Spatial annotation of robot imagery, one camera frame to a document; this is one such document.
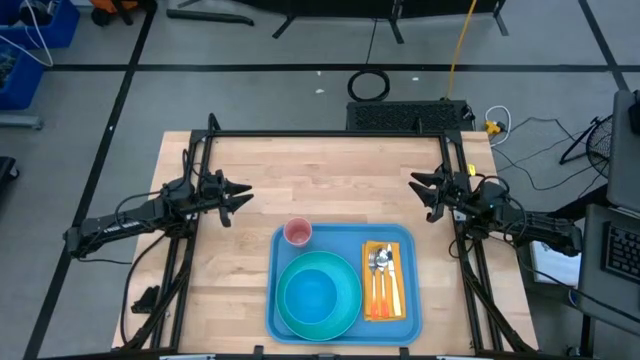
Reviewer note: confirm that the yellow plug adapter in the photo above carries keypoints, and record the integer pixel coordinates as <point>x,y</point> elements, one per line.
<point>492,128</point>

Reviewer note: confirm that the orange and black object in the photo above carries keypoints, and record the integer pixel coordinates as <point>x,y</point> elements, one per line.
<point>107,6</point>

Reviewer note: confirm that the black clamp bracket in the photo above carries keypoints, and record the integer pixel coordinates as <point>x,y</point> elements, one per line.
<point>147,300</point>

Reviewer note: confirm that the yellow tag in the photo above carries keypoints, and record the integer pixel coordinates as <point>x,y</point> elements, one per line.
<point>471,170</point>

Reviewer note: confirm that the black bar on floor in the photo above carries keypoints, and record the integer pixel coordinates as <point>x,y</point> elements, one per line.
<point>210,16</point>

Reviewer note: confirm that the grey monitor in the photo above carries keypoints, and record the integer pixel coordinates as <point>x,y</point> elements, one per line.
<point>622,160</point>

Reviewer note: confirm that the blue plastic bowl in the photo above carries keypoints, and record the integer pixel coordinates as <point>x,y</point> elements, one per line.
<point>310,297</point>

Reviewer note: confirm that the black metal table frame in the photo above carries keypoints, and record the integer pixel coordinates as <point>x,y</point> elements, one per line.
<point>325,133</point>

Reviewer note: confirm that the blue plastic tray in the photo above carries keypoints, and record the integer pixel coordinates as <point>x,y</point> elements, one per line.
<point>340,237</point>

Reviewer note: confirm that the blue storage bin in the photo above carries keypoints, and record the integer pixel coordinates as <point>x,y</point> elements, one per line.
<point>22,82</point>
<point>62,27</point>

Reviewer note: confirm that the teal plastic plate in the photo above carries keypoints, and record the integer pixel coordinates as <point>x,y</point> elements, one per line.
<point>350,300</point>

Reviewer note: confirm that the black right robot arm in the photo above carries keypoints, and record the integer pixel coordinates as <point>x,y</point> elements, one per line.
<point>540,227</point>

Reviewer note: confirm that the grey desk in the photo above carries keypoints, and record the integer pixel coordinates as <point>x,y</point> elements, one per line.
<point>592,285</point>

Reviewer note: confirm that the yellow cloth napkin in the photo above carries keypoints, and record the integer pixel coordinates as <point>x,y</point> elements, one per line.
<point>366,300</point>

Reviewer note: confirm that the pink plastic cup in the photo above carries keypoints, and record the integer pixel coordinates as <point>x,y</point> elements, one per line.
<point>298,232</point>

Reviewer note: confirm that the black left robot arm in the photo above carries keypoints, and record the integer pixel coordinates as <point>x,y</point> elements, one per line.
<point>115,227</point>

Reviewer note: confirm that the black keyboard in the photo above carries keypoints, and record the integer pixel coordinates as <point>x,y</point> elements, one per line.
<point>622,252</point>

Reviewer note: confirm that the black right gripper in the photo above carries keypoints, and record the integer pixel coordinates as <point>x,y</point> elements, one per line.
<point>455,195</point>

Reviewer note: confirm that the white printed box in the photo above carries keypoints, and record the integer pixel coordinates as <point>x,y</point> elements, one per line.
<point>555,267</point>

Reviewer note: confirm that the black stand with legs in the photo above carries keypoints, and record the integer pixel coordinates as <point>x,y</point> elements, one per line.
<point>325,6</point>

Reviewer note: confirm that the black perforated computer case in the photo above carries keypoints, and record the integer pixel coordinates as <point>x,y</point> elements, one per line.
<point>405,116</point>

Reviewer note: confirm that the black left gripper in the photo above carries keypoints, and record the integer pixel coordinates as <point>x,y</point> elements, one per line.
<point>215,192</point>

